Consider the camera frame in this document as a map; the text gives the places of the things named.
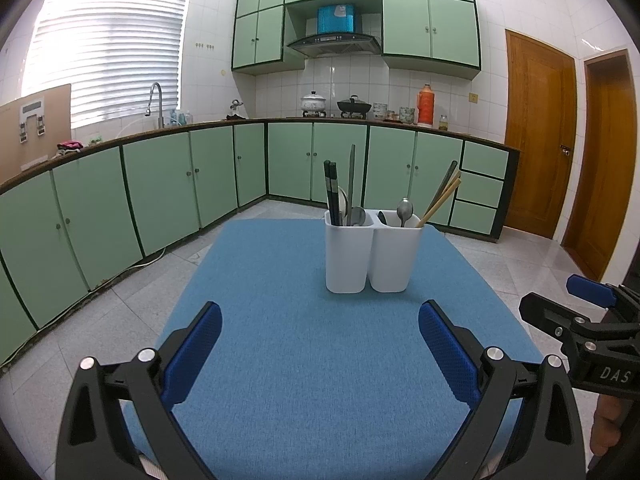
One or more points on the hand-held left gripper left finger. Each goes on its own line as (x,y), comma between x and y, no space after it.
(197,355)

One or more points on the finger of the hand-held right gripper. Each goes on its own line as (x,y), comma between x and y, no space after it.
(590,290)
(545,310)

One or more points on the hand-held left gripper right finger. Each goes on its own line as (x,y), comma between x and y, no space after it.
(447,355)

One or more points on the white double utensil holder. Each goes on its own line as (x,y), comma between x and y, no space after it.
(347,260)

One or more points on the wooden chopstick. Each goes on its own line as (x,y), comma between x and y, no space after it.
(437,205)
(446,190)

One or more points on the black spoon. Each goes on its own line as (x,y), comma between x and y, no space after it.
(381,218)

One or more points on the small plain silver spoon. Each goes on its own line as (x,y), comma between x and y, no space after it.
(405,208)

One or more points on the grey metal chopstick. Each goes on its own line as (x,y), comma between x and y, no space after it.
(351,180)
(442,185)

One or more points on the large silver spoon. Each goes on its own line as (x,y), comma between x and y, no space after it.
(343,205)

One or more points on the person's right hand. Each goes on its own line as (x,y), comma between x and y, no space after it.
(606,422)

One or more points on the blue tablecloth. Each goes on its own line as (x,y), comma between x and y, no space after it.
(300,360)

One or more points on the wooden door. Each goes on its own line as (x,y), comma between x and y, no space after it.
(605,170)
(537,135)

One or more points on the green lower cabinets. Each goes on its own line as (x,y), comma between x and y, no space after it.
(160,175)

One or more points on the green cabinets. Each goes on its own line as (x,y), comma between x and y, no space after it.
(160,175)
(410,15)

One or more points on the glass jar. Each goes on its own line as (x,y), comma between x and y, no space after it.
(443,123)

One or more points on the orange thermos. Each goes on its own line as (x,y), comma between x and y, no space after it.
(425,107)

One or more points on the clear plastic bottle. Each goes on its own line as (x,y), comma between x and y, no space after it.
(175,118)
(187,117)

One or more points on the patterned ceramic cup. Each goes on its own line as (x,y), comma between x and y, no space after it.
(406,115)

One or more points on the pink cloth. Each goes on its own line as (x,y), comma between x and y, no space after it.
(70,145)

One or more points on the steel kettle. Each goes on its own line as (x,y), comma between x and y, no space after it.
(235,110)

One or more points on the steel kitchen faucet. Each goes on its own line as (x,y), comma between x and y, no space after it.
(160,110)

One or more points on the stacked bowls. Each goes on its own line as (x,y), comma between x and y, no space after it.
(380,111)

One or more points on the black wok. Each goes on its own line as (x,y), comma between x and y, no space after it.
(354,106)

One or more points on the gas stove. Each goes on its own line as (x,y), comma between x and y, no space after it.
(313,113)

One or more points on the brown cardboard box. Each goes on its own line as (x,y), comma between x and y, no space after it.
(57,125)

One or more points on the white lidded pot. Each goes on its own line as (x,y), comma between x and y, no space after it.
(313,102)

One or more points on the white window blind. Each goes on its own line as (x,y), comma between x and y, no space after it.
(110,50)

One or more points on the green upper cabinets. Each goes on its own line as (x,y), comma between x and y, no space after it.
(410,15)

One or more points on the black range hood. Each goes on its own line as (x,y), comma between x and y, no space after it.
(332,42)

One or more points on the blue box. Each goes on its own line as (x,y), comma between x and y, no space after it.
(336,20)

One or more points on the wall hooks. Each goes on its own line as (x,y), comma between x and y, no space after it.
(204,46)

